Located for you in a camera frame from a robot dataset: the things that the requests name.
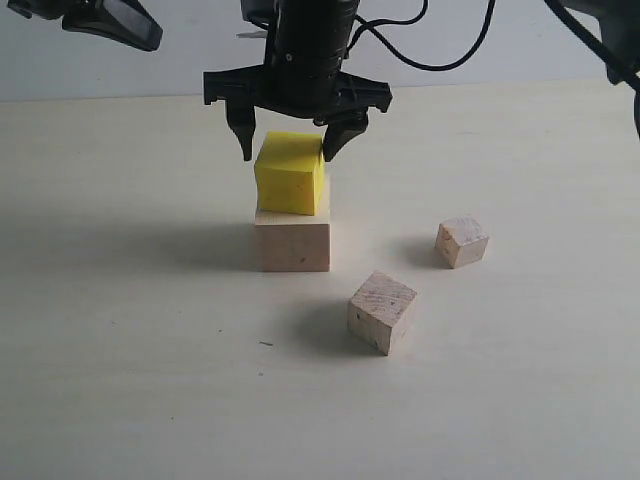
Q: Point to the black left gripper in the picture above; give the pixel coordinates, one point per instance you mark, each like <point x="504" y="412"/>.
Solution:
<point x="126" y="22"/>

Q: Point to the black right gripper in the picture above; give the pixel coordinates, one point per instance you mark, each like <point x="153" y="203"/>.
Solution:
<point x="300" y="75"/>

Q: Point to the yellow cube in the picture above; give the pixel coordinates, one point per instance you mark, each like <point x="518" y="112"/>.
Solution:
<point x="290" y="173"/>

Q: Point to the large wooden cube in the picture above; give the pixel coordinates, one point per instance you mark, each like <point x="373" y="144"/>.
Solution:
<point x="294" y="242"/>

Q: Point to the medium wooden cube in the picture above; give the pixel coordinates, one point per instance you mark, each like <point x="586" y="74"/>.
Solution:
<point x="379" y="312"/>

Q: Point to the small wooden cube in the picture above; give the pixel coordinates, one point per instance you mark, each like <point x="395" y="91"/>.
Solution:
<point x="461" y="241"/>

